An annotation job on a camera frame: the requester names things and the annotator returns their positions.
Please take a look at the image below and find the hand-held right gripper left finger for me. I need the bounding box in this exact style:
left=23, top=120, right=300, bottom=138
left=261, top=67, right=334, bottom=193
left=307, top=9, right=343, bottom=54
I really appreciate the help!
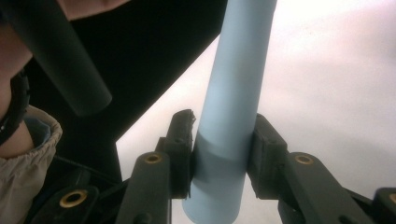
left=154, top=108, right=196, bottom=200

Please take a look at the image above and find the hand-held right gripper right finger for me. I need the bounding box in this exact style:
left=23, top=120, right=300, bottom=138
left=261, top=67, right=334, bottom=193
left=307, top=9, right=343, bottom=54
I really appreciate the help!
left=247, top=113, right=289, bottom=200

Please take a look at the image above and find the thick black cable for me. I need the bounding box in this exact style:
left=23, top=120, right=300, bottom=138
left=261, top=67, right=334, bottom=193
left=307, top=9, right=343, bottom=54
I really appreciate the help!
left=0, top=69, right=31, bottom=147

